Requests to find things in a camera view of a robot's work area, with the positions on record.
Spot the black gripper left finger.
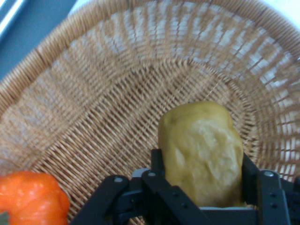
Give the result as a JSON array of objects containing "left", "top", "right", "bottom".
[{"left": 70, "top": 149, "right": 211, "bottom": 225}]

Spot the brown potato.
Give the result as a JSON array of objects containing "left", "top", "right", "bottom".
[{"left": 157, "top": 101, "right": 246, "bottom": 208}]

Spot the woven wicker basket with handles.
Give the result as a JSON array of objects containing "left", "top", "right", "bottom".
[{"left": 0, "top": 0, "right": 300, "bottom": 225}]

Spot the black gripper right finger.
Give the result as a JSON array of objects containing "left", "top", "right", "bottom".
[{"left": 240, "top": 152, "right": 300, "bottom": 225}]

